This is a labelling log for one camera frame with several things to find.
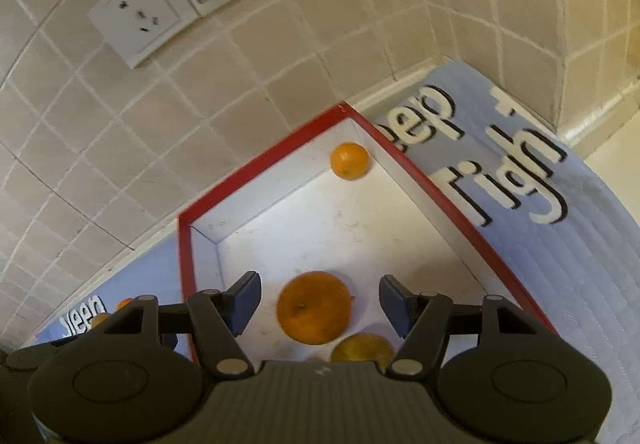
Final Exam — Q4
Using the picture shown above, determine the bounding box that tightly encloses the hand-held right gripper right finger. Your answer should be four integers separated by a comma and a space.
378, 274, 552, 379

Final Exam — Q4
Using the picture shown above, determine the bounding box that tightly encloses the yellowish orange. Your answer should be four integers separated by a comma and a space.
329, 333, 396, 373

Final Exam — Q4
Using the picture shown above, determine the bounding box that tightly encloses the blue printed mat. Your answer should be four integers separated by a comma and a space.
30, 60, 640, 444

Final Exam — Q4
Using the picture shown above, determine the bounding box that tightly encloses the large orange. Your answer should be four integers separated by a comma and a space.
276, 271, 352, 346

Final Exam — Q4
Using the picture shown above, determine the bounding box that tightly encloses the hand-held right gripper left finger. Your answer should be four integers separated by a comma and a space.
90, 271, 262, 379

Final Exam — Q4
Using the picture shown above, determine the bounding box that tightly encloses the red box with white inside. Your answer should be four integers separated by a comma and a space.
177, 102, 559, 369

